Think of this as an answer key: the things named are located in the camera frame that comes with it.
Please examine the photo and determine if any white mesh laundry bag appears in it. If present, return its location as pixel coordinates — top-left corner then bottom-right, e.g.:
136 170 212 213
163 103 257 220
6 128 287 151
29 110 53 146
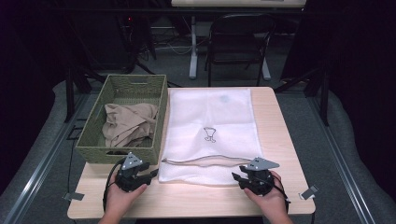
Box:
158 88 265 187

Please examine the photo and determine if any grey tape piece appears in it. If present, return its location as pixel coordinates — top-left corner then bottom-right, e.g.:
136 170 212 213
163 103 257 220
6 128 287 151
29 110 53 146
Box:
63 191 86 202
298 184 320 201

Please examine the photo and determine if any black metal stand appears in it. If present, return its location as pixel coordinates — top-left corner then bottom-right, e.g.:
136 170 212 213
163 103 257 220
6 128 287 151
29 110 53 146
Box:
64 64 106 124
274 66 331 127

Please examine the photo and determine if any hand-held gripper cable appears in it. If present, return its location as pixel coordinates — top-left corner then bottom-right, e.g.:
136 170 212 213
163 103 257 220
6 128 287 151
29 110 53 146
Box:
102 158 127 213
261 174 292 216

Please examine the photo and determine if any left hand-held gripper cable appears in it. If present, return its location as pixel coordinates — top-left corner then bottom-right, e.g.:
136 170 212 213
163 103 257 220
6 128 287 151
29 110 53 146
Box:
102 158 127 213

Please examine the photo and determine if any green woven basket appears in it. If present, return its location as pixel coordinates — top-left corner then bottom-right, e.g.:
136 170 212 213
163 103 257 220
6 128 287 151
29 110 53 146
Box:
75 74 169 166

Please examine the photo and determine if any beige garment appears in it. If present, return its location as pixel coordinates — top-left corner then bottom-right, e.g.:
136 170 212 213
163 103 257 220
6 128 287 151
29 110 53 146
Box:
102 102 159 148

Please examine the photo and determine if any metal floor rail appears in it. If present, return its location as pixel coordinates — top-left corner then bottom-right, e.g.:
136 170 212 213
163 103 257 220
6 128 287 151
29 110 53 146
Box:
0 92 92 224
307 92 379 224

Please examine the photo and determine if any black tripod stand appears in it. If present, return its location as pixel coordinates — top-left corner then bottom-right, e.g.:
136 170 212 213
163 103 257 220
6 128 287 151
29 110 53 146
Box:
116 13 158 75

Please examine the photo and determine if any white desk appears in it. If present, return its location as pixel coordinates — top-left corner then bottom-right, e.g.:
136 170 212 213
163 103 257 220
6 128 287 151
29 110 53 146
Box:
170 0 307 81

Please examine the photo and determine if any black folding chair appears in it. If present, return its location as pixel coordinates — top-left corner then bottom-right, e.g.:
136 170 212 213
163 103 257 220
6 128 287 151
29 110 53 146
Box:
204 12 277 88

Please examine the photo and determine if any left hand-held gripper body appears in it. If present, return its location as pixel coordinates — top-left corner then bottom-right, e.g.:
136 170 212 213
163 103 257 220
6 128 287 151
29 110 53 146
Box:
113 151 153 193

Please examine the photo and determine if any person's left hand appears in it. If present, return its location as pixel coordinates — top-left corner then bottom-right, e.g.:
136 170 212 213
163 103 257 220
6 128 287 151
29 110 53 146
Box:
104 173 149 219

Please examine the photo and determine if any right hand-held gripper cable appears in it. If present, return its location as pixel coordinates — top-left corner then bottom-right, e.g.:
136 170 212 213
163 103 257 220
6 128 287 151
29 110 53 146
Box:
261 174 292 216

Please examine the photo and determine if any white floor cable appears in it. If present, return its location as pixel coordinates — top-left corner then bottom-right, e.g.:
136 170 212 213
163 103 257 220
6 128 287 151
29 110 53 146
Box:
153 41 194 57

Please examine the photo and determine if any person's right hand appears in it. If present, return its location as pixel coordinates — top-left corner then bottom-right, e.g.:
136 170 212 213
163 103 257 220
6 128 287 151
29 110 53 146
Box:
243 171 289 219

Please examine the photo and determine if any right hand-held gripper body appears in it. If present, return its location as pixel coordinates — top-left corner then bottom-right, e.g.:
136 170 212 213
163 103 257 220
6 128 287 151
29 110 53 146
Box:
238 157 280 197

